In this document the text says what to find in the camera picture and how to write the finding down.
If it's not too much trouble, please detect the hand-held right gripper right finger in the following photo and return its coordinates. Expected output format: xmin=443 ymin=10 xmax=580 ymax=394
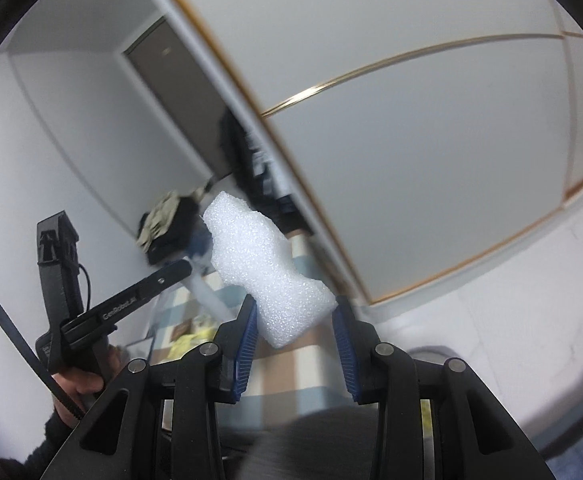
xmin=331 ymin=295 xmax=556 ymax=480

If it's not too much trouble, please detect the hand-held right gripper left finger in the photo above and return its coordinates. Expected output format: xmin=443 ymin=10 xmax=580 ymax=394
xmin=41 ymin=294 xmax=259 ymax=480

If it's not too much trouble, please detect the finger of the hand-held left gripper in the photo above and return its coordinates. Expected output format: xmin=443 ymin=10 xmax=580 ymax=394
xmin=140 ymin=259 xmax=194 ymax=301
xmin=136 ymin=190 xmax=213 ymax=267

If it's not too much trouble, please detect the clear plastic wrapper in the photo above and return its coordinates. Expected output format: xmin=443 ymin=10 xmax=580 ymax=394
xmin=181 ymin=255 xmax=238 ymax=322

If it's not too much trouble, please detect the white round waste bin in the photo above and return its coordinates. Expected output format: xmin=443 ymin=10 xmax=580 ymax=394
xmin=405 ymin=344 xmax=472 ymax=368

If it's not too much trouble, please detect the white foam piece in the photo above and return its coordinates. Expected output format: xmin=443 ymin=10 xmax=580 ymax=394
xmin=202 ymin=190 xmax=337 ymax=350

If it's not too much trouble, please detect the person's left forearm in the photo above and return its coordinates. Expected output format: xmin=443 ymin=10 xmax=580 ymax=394
xmin=0 ymin=400 xmax=84 ymax=480

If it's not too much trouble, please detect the person's left hand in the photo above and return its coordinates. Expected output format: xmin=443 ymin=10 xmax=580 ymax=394
xmin=52 ymin=347 xmax=126 ymax=427

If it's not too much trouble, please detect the plaid tablecloth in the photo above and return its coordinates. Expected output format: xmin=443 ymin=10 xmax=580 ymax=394
xmin=141 ymin=232 xmax=387 ymax=411

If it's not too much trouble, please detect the silver yellow foil wrapper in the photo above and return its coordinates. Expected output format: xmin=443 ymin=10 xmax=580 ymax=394
xmin=170 ymin=314 xmax=213 ymax=359

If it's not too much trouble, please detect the brown door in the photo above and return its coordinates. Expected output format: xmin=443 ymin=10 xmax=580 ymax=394
xmin=122 ymin=14 xmax=239 ymax=183

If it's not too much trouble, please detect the white wardrobe with gold trim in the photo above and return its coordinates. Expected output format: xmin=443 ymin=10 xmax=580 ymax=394
xmin=146 ymin=0 xmax=583 ymax=306

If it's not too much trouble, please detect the black cable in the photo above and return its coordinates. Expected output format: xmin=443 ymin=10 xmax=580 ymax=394
xmin=0 ymin=269 xmax=87 ymax=418

